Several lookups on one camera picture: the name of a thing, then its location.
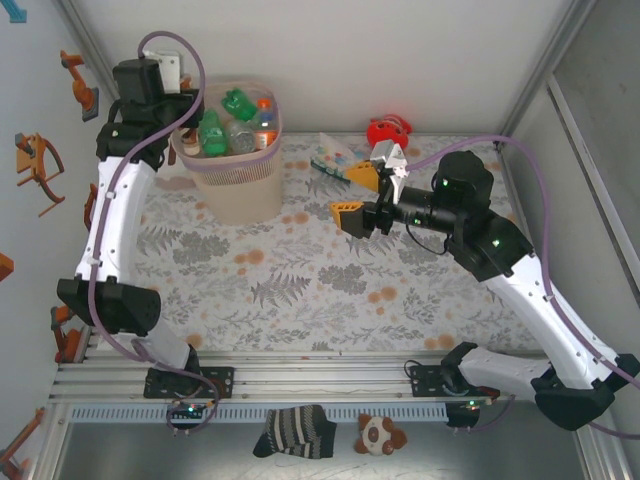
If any brown plastic drink bottle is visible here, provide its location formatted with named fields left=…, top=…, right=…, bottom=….
left=177, top=127, right=201, bottom=156

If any green plastic soda bottle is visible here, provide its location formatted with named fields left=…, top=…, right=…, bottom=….
left=219, top=87, right=259, bottom=121
left=197, top=109, right=231, bottom=159

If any orange label plastic bottle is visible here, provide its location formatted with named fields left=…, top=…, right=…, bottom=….
left=254, top=98, right=279, bottom=151

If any beige mesh waste bin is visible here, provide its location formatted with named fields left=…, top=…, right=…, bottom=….
left=172, top=74, right=285, bottom=227

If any clear bag of colourful caps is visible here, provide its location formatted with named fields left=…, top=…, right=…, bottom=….
left=309, top=132, right=361, bottom=179

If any red round plastic toy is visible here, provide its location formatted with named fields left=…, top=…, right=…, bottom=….
left=366, top=114, right=414, bottom=151

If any small circuit board green LED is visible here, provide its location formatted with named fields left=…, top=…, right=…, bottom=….
left=166, top=398, right=214, bottom=420
left=447, top=398, right=496, bottom=417

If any brown white plush toy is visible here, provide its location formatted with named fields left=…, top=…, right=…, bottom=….
left=355, top=412, right=409, bottom=458

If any black white striped sock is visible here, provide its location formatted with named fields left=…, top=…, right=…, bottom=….
left=252, top=403, right=339, bottom=460

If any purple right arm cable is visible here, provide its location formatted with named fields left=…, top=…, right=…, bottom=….
left=407, top=135, right=640, bottom=442

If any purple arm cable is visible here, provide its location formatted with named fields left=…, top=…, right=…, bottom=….
left=87, top=30, right=224, bottom=437
left=407, top=135, right=640, bottom=442

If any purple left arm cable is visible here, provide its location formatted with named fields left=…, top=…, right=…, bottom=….
left=87, top=30, right=224, bottom=437

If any aluminium frame post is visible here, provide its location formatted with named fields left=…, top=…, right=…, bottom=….
left=58, top=0, right=151, bottom=151
left=493, top=0, right=600, bottom=151

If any orange gripper wall sticker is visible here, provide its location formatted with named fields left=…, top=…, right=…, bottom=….
left=13, top=132, right=67, bottom=217

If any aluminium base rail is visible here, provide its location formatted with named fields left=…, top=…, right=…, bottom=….
left=48, top=349, right=551, bottom=401

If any blue wall sticker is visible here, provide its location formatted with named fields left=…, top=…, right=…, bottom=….
left=0, top=0, right=29, bottom=25

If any white slotted cable duct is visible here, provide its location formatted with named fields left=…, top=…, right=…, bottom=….
left=69, top=403, right=449, bottom=423

